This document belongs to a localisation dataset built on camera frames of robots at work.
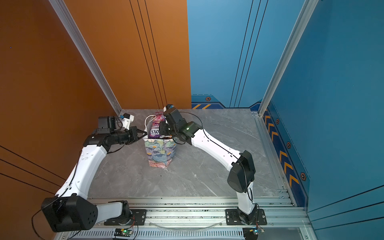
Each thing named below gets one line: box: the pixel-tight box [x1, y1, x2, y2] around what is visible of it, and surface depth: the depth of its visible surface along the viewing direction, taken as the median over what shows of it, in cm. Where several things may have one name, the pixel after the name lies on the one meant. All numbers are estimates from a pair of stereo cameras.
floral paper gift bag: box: [143, 114, 178, 169], surface depth 80 cm
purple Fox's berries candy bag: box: [148, 111, 166, 139], surface depth 80 cm
